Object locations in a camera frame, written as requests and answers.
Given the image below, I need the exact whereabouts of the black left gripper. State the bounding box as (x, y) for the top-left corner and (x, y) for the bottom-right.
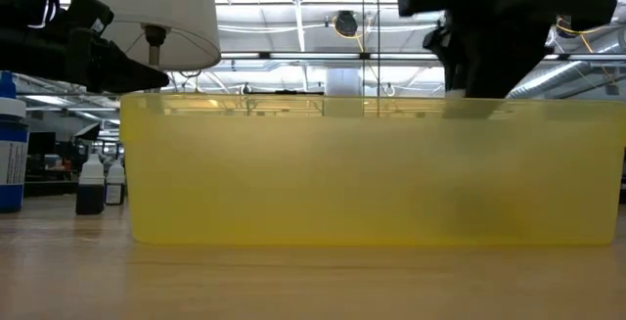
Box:
(52, 0), (171, 94)

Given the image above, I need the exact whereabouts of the large blue-capped coloring bottle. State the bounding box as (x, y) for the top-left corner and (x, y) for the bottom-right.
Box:
(0, 69), (29, 213)

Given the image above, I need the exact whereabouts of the white shade table lamp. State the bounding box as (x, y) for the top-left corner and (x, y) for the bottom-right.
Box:
(80, 0), (222, 72)

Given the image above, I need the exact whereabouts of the black computer monitor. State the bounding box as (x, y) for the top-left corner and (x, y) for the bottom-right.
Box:
(26, 131), (58, 164)

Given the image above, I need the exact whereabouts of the small pink-capped dropper bottle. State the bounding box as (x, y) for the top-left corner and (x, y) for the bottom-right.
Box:
(104, 160), (126, 206)

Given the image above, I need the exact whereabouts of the small dark liquid dropper bottle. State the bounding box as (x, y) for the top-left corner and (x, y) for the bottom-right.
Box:
(74, 153), (106, 216)

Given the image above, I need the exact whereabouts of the yellow translucent plastic bin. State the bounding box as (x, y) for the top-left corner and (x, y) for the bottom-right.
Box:
(118, 92), (626, 249)

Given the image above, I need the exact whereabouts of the silver ventilation duct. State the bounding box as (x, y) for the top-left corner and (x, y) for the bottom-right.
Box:
(508, 60), (612, 100)

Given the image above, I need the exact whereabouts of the thin black hanging cable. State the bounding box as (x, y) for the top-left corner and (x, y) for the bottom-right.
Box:
(376, 0), (381, 112)

